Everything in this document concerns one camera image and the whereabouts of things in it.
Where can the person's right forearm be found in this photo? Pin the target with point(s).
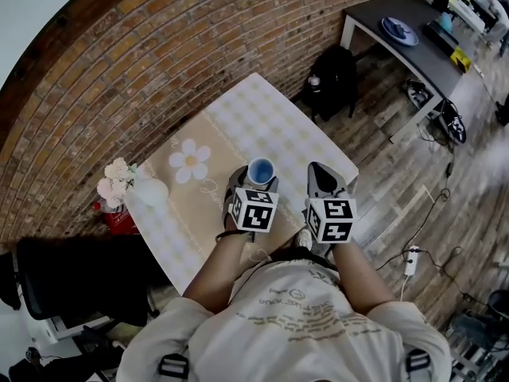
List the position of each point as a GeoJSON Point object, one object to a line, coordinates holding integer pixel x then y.
{"type": "Point", "coordinates": [360, 281]}

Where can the long black box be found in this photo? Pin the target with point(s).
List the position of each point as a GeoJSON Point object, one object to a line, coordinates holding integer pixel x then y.
{"type": "Point", "coordinates": [439, 37]}

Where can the yellow box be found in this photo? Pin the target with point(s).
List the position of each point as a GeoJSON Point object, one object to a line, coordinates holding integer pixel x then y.
{"type": "Point", "coordinates": [461, 59]}

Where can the white container with blue inside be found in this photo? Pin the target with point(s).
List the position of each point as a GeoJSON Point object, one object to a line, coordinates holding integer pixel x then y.
{"type": "Point", "coordinates": [261, 170]}

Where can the white round vase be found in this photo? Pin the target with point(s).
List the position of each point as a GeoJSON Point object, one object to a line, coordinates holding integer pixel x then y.
{"type": "Point", "coordinates": [153, 192]}

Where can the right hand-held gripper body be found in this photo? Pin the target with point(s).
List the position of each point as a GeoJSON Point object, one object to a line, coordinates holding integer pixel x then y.
{"type": "Point", "coordinates": [332, 219]}

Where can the black and white shoe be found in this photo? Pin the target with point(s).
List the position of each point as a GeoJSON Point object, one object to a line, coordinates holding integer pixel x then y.
{"type": "Point", "coordinates": [453, 122]}
{"type": "Point", "coordinates": [418, 93]}

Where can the person's white shoe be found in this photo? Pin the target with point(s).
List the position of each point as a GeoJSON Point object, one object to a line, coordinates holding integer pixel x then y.
{"type": "Point", "coordinates": [305, 240]}

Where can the person's white printed shirt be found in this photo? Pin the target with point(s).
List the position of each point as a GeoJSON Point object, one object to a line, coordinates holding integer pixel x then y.
{"type": "Point", "coordinates": [294, 332]}

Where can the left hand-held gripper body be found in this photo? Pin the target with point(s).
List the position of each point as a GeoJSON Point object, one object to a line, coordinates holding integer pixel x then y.
{"type": "Point", "coordinates": [254, 212]}

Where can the black round bin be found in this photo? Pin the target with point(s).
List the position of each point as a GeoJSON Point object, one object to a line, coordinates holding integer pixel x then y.
{"type": "Point", "coordinates": [499, 304]}

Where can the person's left forearm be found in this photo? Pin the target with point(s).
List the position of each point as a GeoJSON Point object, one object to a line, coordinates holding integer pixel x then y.
{"type": "Point", "coordinates": [218, 273]}

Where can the small white bottle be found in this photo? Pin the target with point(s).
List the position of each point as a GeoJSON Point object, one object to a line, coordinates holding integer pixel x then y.
{"type": "Point", "coordinates": [314, 82]}

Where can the black office chair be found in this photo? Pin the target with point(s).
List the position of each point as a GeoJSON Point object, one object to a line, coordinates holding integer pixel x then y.
{"type": "Point", "coordinates": [79, 277]}

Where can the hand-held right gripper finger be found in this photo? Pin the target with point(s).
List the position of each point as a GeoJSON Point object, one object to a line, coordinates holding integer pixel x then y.
{"type": "Point", "coordinates": [313, 179]}
{"type": "Point", "coordinates": [340, 185]}

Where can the table with flower-print cloth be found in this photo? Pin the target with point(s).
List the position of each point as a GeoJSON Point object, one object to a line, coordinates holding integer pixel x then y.
{"type": "Point", "coordinates": [254, 125]}

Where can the red box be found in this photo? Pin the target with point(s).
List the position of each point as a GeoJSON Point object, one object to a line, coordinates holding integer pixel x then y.
{"type": "Point", "coordinates": [119, 221]}

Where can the white flower bunch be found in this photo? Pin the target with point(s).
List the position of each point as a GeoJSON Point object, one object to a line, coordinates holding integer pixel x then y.
{"type": "Point", "coordinates": [115, 181]}

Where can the teal jug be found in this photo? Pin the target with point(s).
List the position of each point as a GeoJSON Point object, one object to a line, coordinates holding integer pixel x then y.
{"type": "Point", "coordinates": [446, 22]}

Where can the blue plate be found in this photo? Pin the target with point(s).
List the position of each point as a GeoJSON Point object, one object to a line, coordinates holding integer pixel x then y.
{"type": "Point", "coordinates": [399, 32]}

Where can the white power strip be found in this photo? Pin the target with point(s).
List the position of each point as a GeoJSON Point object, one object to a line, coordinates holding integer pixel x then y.
{"type": "Point", "coordinates": [412, 260]}

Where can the dark desk with white legs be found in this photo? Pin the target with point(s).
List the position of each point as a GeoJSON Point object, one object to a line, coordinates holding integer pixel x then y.
{"type": "Point", "coordinates": [413, 54]}

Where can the black backpack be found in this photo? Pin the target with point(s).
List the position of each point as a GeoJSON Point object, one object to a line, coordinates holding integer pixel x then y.
{"type": "Point", "coordinates": [334, 82]}

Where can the black wristband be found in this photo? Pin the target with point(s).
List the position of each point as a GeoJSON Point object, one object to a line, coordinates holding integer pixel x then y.
{"type": "Point", "coordinates": [230, 234]}

